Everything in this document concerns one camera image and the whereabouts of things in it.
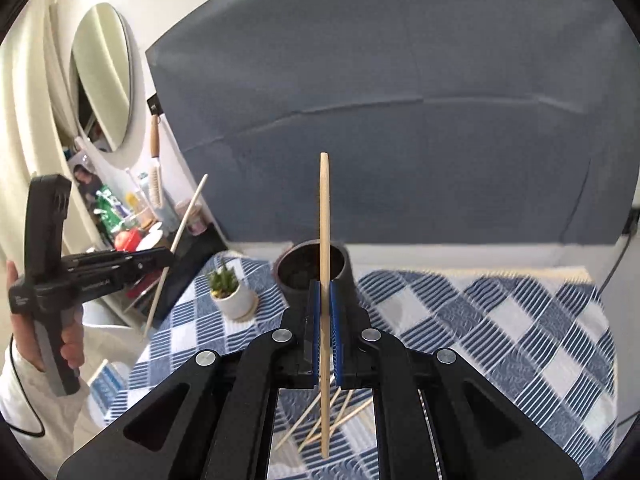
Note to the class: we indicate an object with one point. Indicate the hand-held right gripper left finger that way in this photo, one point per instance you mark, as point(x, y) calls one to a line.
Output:
point(315, 330)

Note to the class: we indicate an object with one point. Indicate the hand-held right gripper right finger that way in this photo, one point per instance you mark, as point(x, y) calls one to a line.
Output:
point(337, 330)

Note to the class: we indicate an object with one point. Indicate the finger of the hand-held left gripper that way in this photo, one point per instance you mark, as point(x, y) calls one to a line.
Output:
point(130, 260)

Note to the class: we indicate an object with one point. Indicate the black cylindrical cup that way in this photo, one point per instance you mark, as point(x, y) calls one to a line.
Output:
point(300, 265)

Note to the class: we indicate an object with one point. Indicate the wooden chopstick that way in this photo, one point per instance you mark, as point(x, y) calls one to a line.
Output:
point(324, 220)
point(343, 410)
point(187, 215)
point(350, 417)
point(297, 425)
point(314, 425)

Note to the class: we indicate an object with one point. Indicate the person's left forearm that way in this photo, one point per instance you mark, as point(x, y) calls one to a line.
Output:
point(50, 412)

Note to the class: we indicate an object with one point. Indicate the person's left hand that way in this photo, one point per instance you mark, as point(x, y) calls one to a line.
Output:
point(74, 340)

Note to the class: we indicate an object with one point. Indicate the red container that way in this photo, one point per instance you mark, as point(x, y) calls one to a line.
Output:
point(127, 240)

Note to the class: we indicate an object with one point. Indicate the green packet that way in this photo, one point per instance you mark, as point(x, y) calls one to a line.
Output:
point(107, 210)

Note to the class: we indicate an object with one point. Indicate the printed photo box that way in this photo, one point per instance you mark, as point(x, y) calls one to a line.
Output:
point(85, 177)

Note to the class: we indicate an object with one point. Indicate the pink jar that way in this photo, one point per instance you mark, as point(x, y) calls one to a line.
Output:
point(196, 220)

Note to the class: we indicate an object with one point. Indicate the small plant in white pot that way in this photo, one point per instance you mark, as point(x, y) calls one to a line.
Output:
point(232, 295)

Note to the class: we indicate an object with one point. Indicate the blue white checkered tablecloth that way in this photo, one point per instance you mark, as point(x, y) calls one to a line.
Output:
point(450, 320)

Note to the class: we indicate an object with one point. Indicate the blue patterned box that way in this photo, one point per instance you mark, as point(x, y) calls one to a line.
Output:
point(107, 385)

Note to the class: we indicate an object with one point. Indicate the grey sofa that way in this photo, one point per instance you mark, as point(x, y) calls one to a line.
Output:
point(400, 110)

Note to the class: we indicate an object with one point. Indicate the oval wall mirror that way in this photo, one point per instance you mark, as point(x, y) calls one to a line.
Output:
point(102, 75)

